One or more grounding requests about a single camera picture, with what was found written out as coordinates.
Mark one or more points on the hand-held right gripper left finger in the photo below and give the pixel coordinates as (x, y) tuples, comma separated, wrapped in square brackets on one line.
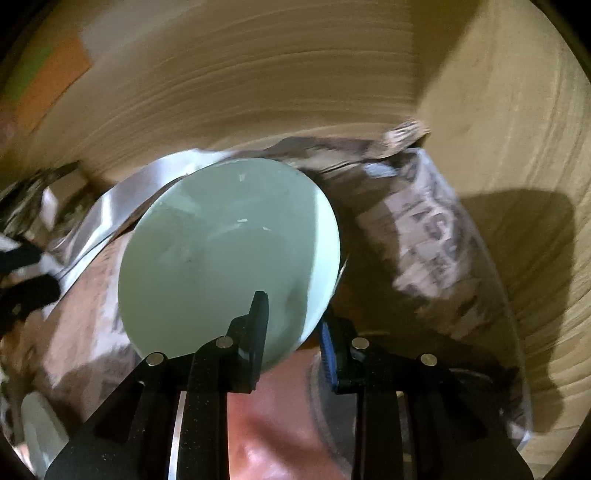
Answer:
[(258, 327)]

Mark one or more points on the orange paper note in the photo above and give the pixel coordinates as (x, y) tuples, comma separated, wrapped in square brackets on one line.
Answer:
[(55, 83)]

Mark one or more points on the green paper note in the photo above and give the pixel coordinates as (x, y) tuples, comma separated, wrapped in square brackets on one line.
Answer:
[(32, 69)]

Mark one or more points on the pale green bowl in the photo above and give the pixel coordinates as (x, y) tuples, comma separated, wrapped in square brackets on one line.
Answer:
[(207, 258)]

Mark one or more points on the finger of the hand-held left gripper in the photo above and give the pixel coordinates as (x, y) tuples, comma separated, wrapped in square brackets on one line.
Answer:
[(18, 257), (27, 295)]

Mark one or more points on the printed brown tablecloth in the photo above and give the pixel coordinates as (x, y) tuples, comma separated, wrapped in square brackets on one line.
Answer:
[(429, 230)]

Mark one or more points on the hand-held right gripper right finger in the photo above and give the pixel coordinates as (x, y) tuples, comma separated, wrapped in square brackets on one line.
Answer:
[(328, 355)]

